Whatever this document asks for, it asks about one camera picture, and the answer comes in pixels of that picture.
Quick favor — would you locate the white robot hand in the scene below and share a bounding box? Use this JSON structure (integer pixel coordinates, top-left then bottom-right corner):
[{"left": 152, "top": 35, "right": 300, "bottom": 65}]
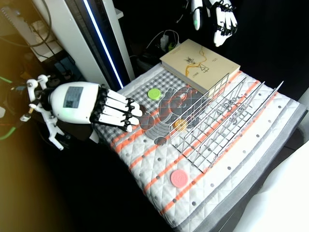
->
[
  {"left": 49, "top": 81, "right": 143, "bottom": 133},
  {"left": 190, "top": 0, "right": 239, "bottom": 48}
]

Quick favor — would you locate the beige paperback book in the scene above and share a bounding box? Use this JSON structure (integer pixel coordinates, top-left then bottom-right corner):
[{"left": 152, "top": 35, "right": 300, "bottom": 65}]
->
[{"left": 159, "top": 39, "right": 241, "bottom": 99}]

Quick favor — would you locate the white power adapter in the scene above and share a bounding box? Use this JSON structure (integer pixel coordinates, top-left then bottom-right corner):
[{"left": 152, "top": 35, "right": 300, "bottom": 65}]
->
[{"left": 160, "top": 35, "right": 169, "bottom": 51}]

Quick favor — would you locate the white column with blue light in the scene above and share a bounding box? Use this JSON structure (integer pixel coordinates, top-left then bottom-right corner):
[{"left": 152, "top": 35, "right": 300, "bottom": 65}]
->
[{"left": 31, "top": 0, "right": 136, "bottom": 92}]

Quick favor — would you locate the green toy cookie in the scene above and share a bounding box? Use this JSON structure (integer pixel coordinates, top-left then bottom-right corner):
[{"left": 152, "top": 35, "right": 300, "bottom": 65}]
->
[{"left": 147, "top": 88, "right": 162, "bottom": 101}]

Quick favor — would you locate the yellow toy cookie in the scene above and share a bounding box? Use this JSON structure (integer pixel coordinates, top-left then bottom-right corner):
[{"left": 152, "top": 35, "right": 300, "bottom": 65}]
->
[{"left": 174, "top": 118, "right": 188, "bottom": 131}]

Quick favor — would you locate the grey quilt with bear print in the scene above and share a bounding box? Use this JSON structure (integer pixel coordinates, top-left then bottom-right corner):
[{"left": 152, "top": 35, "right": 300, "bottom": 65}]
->
[{"left": 91, "top": 61, "right": 302, "bottom": 230}]

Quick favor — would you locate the pink toy cookie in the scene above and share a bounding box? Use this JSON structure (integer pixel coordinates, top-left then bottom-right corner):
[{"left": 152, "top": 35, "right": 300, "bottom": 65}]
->
[{"left": 170, "top": 169, "right": 189, "bottom": 188}]

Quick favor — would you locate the white cable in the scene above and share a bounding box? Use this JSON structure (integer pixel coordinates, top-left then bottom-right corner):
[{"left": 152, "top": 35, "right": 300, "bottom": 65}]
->
[{"left": 146, "top": 29, "right": 181, "bottom": 50}]

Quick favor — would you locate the black cable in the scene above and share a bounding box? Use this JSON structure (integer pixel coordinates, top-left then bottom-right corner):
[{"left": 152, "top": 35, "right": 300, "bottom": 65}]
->
[{"left": 0, "top": 0, "right": 53, "bottom": 48}]

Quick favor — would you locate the silver wire dish rack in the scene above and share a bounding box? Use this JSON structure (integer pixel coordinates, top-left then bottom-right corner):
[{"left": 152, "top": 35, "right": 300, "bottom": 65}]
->
[{"left": 168, "top": 73, "right": 284, "bottom": 174}]

